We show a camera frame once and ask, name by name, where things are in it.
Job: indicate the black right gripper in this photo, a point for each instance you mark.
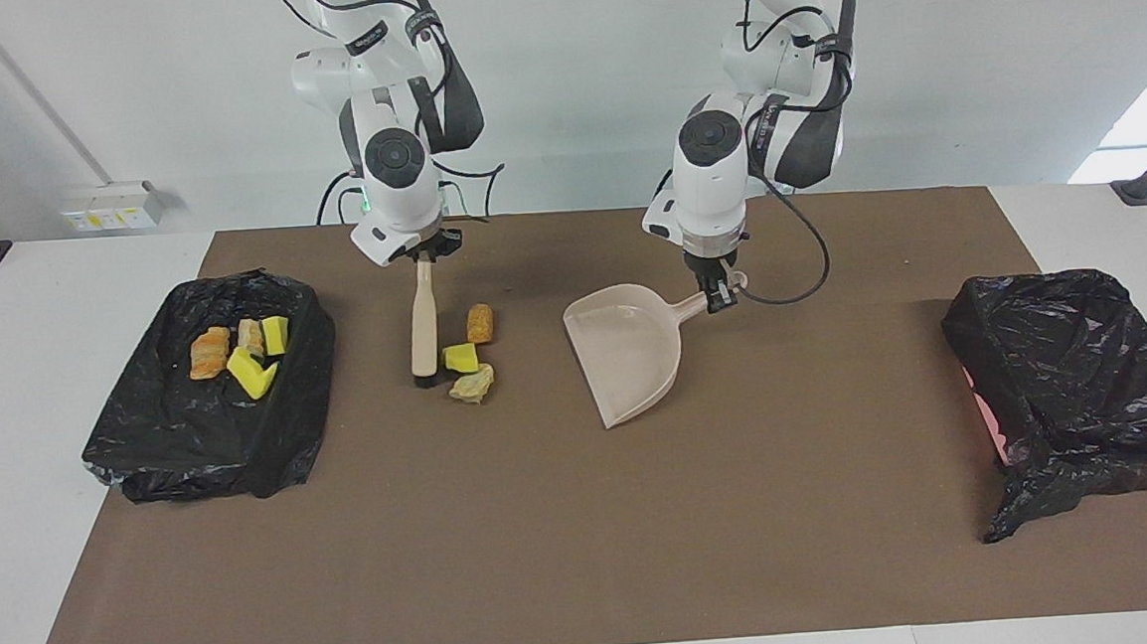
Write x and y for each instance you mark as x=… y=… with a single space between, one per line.
x=439 y=246

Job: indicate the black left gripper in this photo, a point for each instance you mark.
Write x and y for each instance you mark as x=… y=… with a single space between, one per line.
x=714 y=264

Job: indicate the beige hand brush black bristles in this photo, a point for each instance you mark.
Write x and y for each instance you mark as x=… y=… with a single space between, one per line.
x=424 y=321

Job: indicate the brown cork-like sponge roll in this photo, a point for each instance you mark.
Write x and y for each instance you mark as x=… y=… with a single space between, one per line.
x=480 y=324

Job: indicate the beige plastic dustpan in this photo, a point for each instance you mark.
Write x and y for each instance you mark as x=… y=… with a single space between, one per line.
x=631 y=358

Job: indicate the pale sponge scrap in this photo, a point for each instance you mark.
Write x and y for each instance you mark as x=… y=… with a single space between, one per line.
x=473 y=385

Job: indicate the small yellow sponge wedge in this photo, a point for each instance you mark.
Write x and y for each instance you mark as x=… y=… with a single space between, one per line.
x=277 y=336

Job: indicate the pale beige sponge chunk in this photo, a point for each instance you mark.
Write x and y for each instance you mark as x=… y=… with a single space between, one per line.
x=251 y=339

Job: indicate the green and yellow sponge piece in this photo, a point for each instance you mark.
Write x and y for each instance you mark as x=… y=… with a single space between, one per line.
x=250 y=377

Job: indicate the orange striped sponge piece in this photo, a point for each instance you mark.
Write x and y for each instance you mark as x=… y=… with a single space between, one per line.
x=209 y=354

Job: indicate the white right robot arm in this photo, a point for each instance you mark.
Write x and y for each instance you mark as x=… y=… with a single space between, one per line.
x=396 y=193

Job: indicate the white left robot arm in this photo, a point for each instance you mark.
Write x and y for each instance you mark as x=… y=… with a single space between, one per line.
x=710 y=194

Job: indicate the pink plastic bin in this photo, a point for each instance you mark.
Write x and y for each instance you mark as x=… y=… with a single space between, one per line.
x=988 y=426

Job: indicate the large brown table mat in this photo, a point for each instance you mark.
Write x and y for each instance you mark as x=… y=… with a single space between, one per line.
x=599 y=579

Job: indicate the left black garbage bag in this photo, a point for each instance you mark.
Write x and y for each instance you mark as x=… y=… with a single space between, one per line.
x=193 y=445

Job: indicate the black garbage bag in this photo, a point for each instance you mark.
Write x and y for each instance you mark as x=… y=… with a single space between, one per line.
x=1085 y=380
x=193 y=445

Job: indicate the right black garbage bag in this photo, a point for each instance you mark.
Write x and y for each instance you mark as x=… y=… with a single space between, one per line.
x=1085 y=380

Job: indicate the white wall outlet box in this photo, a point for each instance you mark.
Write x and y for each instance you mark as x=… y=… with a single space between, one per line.
x=113 y=206

